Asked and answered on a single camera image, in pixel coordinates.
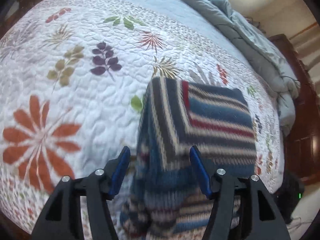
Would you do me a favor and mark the white floral quilt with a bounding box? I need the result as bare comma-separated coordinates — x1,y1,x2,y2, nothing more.
0,0,285,240

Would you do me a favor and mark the grey comforter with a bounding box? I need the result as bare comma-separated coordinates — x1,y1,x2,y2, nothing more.
155,0,301,137

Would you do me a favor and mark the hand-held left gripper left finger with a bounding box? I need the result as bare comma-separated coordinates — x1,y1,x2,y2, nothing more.
31,146,131,240

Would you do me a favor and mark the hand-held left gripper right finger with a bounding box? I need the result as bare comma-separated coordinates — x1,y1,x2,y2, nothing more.
189,145,292,240

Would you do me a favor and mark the striped knitted sweater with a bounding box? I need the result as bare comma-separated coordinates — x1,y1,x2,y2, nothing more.
119,77,258,240

